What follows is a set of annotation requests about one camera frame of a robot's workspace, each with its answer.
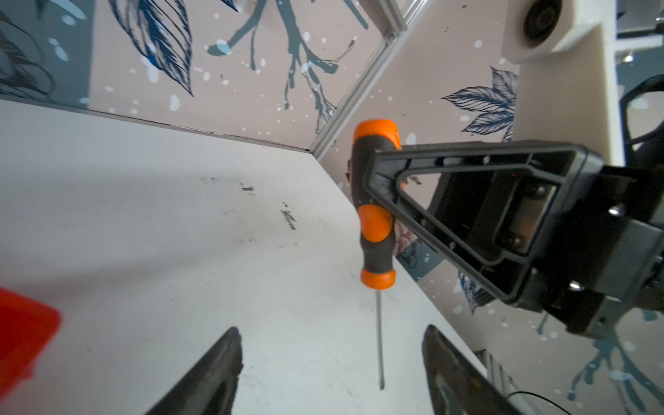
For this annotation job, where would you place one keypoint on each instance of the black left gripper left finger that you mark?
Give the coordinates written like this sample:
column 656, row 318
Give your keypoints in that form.
column 210, row 387

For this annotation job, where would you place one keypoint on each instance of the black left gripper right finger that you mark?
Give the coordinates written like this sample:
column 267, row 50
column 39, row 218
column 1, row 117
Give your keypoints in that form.
column 455, row 385

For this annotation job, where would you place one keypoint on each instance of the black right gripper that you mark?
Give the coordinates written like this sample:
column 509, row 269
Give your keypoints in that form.
column 507, row 214

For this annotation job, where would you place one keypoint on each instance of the orange grey handled screwdriver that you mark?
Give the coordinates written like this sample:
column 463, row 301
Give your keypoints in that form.
column 377, row 238

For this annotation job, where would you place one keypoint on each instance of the red plastic bin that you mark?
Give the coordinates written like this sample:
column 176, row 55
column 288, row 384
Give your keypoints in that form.
column 27, row 327

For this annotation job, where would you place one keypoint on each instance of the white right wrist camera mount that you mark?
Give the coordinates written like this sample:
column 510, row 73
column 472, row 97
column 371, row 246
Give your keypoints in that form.
column 567, row 92

